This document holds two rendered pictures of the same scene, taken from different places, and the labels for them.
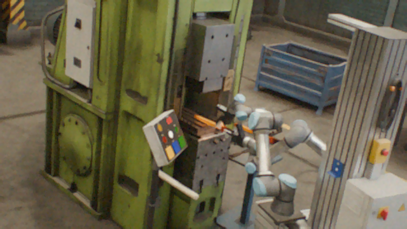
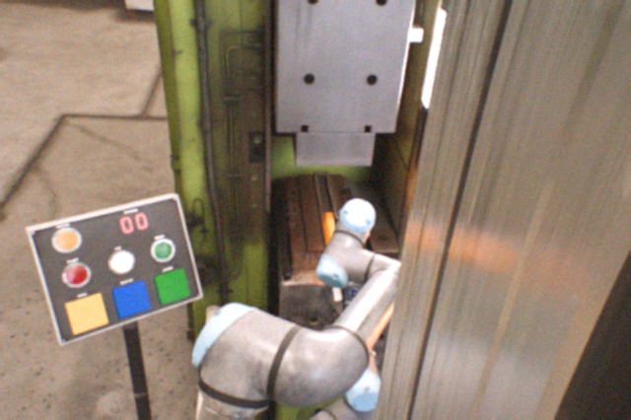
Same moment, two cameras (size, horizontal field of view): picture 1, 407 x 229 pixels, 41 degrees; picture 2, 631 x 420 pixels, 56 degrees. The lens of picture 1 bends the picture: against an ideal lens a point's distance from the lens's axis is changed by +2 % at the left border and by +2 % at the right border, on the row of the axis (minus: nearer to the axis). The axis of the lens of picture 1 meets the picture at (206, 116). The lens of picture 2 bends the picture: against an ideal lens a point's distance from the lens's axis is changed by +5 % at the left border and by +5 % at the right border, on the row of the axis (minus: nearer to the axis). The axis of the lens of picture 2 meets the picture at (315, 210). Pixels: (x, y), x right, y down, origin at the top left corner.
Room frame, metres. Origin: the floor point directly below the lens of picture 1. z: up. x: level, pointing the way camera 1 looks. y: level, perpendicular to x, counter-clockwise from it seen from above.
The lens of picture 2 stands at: (2.81, -0.82, 2.01)
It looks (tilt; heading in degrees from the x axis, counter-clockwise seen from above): 35 degrees down; 40
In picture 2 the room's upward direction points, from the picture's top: 4 degrees clockwise
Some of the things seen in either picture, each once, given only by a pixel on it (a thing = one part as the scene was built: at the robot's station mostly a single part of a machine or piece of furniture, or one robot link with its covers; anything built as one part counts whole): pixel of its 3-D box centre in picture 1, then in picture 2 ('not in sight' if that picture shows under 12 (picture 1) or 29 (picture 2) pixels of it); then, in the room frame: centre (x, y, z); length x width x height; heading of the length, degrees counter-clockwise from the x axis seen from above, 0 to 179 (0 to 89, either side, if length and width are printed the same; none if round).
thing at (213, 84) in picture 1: (193, 76); (325, 114); (3.96, 0.14, 1.32); 0.42 x 0.20 x 0.10; 48
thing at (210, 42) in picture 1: (201, 44); (348, 26); (3.99, 0.11, 1.56); 0.42 x 0.39 x 0.40; 48
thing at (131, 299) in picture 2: (175, 147); (131, 299); (3.31, 0.18, 1.01); 0.07 x 0.05 x 0.07; 163
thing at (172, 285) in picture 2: (180, 142); (172, 286); (3.40, 0.15, 1.01); 0.07 x 0.05 x 0.07; 163
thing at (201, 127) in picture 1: (188, 119); (318, 216); (3.96, 0.14, 0.96); 0.42 x 0.20 x 0.09; 48
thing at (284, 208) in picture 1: (283, 202); not in sight; (3.01, -0.56, 0.87); 0.15 x 0.15 x 0.10
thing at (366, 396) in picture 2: (255, 146); (361, 381); (3.52, -0.38, 1.00); 0.11 x 0.08 x 0.09; 48
